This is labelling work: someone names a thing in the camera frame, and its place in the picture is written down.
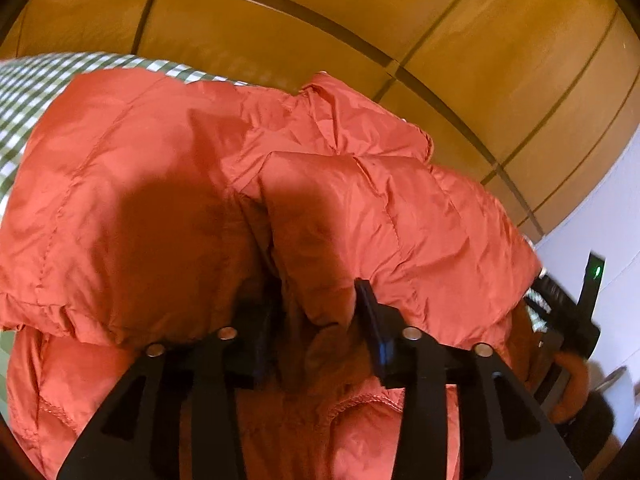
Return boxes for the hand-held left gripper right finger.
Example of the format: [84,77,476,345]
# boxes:
[352,279,584,480]

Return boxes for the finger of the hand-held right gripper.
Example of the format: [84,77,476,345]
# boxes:
[534,332,576,408]

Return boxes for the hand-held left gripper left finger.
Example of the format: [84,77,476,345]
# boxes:
[57,304,277,480]

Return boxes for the orange puffer jacket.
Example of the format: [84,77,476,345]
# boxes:
[0,67,591,480]

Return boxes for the wooden panelled headboard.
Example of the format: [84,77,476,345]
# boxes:
[0,0,640,246]

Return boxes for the green checkered bed sheet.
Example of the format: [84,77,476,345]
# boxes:
[0,51,236,221]

